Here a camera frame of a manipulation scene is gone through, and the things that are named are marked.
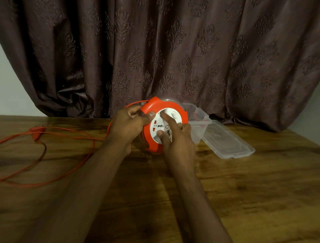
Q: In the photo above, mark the person's right hand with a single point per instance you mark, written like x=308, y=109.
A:
x=178, y=147

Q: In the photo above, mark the person's left hand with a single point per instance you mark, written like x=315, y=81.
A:
x=126, y=126

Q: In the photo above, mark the person's left thumb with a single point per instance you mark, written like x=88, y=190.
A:
x=147, y=117

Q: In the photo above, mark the person's right thumb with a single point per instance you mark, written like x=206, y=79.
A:
x=163, y=137

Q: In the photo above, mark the person's right forearm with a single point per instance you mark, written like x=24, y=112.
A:
x=200, y=207

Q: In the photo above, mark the person's left forearm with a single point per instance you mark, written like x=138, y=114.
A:
x=75, y=197

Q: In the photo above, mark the clear plastic container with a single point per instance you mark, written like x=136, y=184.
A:
x=198, y=120

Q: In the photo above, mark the clear plastic lid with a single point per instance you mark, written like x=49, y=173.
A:
x=226, y=140

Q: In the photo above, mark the brown patterned curtain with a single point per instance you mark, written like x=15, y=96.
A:
x=165, y=55

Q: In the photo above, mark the orange plug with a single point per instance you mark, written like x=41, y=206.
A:
x=37, y=132

